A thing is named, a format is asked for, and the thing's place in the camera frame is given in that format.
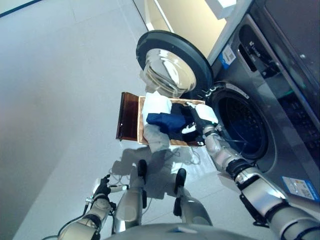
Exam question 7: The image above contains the black baseboard strip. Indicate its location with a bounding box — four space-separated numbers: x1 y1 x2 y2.
0 0 37 19

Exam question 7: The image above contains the white garment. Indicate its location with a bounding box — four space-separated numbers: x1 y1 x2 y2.
142 91 173 118

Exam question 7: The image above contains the grey front-load washing machine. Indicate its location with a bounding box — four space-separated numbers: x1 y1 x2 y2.
206 0 320 203

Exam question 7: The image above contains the navy blue garment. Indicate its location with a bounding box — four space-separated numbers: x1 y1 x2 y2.
146 112 191 135

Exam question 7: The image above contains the thin looped floor cable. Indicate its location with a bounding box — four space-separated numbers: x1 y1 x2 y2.
108 168 133 186
164 146 202 166

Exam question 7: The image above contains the blue white rectangular label sticker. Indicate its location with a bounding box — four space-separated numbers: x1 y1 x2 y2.
281 175 316 201

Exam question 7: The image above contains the light grey garment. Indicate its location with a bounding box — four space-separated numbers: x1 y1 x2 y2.
143 123 172 154

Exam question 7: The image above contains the round washing machine door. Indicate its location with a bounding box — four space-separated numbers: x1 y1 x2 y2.
135 29 215 100

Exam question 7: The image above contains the right white-backed robot hand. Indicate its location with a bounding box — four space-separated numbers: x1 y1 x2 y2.
181 101 220 137

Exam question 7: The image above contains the brown translucent stool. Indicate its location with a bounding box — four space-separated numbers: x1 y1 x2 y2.
115 91 141 143

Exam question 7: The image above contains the blue white QR label sticker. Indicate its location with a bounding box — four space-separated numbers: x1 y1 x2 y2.
218 45 237 70

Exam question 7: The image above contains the white box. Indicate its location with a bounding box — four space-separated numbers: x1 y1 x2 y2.
204 0 238 21

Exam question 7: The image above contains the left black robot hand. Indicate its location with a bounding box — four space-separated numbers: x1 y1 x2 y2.
92 174 130 201

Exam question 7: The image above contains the silver robot torso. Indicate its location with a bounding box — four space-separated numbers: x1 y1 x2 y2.
104 222 276 240

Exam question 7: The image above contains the rectangular wicker basket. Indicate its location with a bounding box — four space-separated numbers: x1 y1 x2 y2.
136 96 206 147

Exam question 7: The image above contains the black garment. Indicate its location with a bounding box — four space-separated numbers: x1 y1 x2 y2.
169 103 206 144

